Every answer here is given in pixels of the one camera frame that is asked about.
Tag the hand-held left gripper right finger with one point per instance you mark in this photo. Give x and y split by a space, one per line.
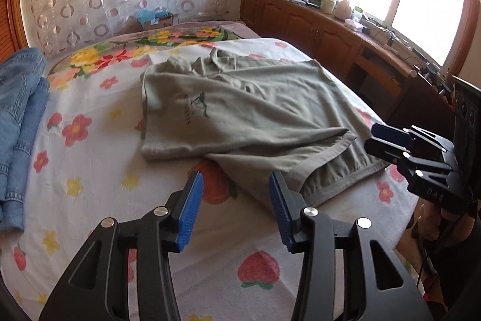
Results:
278 204

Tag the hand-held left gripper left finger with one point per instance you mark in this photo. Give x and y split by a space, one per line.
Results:
189 208

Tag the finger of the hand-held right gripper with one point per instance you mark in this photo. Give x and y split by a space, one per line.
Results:
389 135
387 151

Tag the grey-green pants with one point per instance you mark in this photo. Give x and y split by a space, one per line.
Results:
244 106

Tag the person's right hand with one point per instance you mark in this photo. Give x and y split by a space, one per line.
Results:
428 221

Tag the white strawberry flower bed sheet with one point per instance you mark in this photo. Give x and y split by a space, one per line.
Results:
94 163

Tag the person's dark clothing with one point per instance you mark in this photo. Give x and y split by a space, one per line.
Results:
458 261

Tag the white plastic jug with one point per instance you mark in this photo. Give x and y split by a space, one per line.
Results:
344 8

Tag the brown wooden cabinet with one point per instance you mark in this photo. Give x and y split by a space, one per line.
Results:
300 24

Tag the pink floral blanket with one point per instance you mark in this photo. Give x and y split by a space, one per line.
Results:
97 56

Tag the small cardboard box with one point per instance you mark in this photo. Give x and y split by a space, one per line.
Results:
159 23

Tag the blue denim jeans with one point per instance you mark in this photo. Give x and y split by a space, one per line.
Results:
22 110

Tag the light blue plastic bag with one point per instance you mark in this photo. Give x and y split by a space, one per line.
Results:
150 13

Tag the reddish wooden wardrobe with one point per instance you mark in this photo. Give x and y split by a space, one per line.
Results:
17 16

